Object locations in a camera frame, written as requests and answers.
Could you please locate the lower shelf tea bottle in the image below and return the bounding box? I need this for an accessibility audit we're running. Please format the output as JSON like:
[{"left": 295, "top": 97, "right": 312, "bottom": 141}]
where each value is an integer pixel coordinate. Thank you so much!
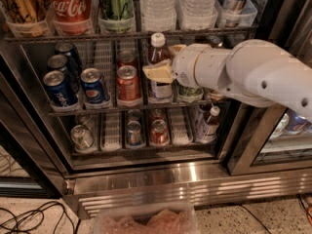
[{"left": 195, "top": 104, "right": 220, "bottom": 143}]

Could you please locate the left clear water bottle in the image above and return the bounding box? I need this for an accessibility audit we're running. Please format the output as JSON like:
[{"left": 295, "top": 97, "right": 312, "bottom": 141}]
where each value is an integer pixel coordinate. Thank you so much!
[{"left": 140, "top": 0, "right": 176, "bottom": 32}]

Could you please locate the gold soda can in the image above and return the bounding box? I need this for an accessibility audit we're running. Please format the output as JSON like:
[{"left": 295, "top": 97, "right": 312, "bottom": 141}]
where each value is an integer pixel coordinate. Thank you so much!
[
  {"left": 206, "top": 89, "right": 225, "bottom": 101},
  {"left": 206, "top": 35, "right": 223, "bottom": 48}
]

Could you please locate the right clear water bottle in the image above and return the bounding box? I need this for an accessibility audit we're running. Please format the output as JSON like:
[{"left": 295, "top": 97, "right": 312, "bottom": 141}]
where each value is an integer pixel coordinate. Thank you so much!
[{"left": 176, "top": 0, "right": 217, "bottom": 30}]

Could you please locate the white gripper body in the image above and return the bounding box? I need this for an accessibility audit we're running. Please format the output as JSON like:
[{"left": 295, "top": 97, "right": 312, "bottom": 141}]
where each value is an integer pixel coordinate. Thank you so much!
[{"left": 172, "top": 43, "right": 211, "bottom": 88}]

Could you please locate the back gold soda can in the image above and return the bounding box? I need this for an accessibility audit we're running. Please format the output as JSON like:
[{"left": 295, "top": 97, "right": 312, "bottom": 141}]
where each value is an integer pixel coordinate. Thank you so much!
[{"left": 206, "top": 35, "right": 223, "bottom": 48}]

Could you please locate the lower red can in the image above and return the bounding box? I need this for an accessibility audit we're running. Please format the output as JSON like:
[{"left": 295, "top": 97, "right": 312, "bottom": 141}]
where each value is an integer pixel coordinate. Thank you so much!
[{"left": 150, "top": 120, "right": 169, "bottom": 144}]

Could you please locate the large Coca-Cola can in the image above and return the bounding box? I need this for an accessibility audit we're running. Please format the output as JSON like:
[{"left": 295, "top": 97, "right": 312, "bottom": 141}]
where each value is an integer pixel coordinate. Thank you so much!
[{"left": 51, "top": 0, "right": 92, "bottom": 35}]

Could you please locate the back red soda can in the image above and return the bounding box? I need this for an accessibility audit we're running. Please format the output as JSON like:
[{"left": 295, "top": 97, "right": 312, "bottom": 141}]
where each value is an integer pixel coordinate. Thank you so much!
[{"left": 117, "top": 50, "right": 137, "bottom": 67}]

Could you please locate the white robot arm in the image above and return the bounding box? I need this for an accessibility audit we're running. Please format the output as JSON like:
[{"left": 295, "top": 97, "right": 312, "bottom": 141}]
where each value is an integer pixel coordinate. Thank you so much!
[{"left": 143, "top": 39, "right": 312, "bottom": 121}]

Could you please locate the dark pepsi can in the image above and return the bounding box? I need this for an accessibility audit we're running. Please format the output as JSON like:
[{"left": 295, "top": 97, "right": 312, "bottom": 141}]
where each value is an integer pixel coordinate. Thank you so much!
[
  {"left": 47, "top": 54, "right": 80, "bottom": 93},
  {"left": 55, "top": 43, "right": 83, "bottom": 75}
]

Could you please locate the lower blue silver can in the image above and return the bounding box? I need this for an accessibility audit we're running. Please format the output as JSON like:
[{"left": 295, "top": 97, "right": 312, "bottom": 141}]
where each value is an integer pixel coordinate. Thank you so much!
[{"left": 126, "top": 121, "right": 141, "bottom": 146}]

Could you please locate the front gold soda can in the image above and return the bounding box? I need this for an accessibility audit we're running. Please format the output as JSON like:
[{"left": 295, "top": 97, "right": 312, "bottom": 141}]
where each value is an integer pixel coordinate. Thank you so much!
[{"left": 206, "top": 89, "right": 225, "bottom": 101}]

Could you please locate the can behind glass door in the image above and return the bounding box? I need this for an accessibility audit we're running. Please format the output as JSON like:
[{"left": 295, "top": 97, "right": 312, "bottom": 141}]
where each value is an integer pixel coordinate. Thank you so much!
[{"left": 285, "top": 109, "right": 309, "bottom": 135}]

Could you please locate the tea bottle white cap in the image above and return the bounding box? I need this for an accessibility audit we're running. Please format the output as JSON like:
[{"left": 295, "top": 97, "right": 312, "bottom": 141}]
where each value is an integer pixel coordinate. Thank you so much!
[{"left": 147, "top": 32, "right": 175, "bottom": 104}]

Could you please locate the back dark Pepsi can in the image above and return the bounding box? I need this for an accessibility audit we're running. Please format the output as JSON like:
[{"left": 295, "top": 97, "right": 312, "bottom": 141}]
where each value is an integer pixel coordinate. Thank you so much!
[{"left": 55, "top": 43, "right": 83, "bottom": 75}]

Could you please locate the clear water bottle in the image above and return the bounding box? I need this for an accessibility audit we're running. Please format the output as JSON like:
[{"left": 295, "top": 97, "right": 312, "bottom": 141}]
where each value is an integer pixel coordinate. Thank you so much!
[
  {"left": 140, "top": 0, "right": 176, "bottom": 32},
  {"left": 176, "top": 0, "right": 217, "bottom": 30}
]

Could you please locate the stainless fridge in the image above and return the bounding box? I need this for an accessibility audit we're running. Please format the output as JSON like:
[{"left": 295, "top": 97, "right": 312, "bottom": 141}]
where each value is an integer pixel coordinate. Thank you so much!
[{"left": 0, "top": 0, "right": 312, "bottom": 219}]

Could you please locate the front right Pepsi can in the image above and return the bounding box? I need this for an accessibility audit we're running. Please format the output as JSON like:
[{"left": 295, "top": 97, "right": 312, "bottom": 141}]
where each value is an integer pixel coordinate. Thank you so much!
[{"left": 80, "top": 68, "right": 110, "bottom": 109}]

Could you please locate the front red soda can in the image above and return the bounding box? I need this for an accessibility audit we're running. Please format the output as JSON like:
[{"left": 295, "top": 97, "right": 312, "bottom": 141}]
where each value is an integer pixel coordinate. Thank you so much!
[{"left": 116, "top": 65, "right": 142, "bottom": 106}]

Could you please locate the black floor cable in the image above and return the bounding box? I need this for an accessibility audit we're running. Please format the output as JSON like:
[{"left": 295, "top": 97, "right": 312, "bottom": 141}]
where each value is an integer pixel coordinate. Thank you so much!
[{"left": 0, "top": 200, "right": 79, "bottom": 234}]

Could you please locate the front left Pepsi can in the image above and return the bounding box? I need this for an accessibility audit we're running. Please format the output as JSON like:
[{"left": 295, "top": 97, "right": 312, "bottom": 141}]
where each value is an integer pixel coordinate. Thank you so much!
[{"left": 43, "top": 70, "right": 78, "bottom": 107}]

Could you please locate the middle dark Pepsi can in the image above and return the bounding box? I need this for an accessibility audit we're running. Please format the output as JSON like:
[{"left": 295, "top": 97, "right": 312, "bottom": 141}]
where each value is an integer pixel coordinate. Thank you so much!
[{"left": 47, "top": 54, "right": 80, "bottom": 93}]

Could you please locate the red soda can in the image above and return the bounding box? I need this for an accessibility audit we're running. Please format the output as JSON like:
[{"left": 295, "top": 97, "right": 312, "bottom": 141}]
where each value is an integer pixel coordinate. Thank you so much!
[
  {"left": 116, "top": 65, "right": 142, "bottom": 106},
  {"left": 117, "top": 50, "right": 137, "bottom": 67}
]

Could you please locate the large gold can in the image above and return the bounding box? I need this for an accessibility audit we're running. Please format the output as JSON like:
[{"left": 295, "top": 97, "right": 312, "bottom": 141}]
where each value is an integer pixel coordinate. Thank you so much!
[{"left": 1, "top": 0, "right": 50, "bottom": 37}]

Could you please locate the clear plastic bin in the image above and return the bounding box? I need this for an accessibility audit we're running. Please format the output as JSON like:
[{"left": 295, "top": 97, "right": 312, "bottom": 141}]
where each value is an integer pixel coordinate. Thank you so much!
[{"left": 94, "top": 202, "right": 201, "bottom": 234}]

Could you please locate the blue white top-shelf can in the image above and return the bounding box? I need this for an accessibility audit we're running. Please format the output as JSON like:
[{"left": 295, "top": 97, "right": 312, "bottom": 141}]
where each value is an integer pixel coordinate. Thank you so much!
[{"left": 222, "top": 0, "right": 248, "bottom": 27}]

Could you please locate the lower silver tipped can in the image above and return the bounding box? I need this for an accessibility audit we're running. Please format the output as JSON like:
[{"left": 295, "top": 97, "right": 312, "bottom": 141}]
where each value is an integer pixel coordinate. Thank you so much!
[{"left": 70, "top": 125, "right": 95, "bottom": 150}]

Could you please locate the front green soda can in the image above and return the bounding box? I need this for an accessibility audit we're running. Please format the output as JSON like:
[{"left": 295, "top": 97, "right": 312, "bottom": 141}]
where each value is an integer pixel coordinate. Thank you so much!
[{"left": 178, "top": 85, "right": 204, "bottom": 102}]

